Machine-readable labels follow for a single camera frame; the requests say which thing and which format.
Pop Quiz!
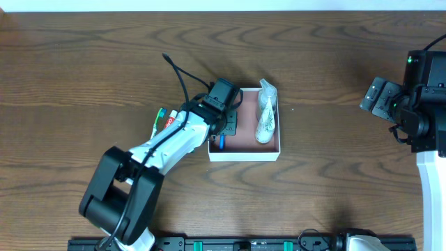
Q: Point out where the blue disposable razor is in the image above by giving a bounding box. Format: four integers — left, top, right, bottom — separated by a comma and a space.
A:
219, 135, 225, 151

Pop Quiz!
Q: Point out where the white patterned cream tube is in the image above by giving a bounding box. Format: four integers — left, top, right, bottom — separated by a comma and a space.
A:
255, 97, 275, 144

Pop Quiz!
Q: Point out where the clear pump bottle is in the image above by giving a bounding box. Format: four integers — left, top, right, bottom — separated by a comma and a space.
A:
256, 79, 277, 119

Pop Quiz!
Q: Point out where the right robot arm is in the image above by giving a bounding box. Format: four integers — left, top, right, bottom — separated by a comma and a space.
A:
360, 50, 445, 250

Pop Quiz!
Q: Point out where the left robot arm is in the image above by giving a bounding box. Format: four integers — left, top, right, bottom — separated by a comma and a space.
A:
79, 102, 237, 250

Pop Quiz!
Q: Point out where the white square cardboard box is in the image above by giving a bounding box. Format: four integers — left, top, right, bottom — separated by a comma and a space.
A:
208, 88, 281, 162

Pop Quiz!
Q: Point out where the red teal toothpaste tube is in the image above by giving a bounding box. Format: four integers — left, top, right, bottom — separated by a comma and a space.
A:
164, 110, 178, 129

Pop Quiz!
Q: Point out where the green white toothbrush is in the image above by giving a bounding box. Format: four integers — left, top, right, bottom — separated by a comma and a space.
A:
151, 107, 167, 139

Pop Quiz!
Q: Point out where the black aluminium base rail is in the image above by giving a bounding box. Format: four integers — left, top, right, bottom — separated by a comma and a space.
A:
68, 228, 418, 251

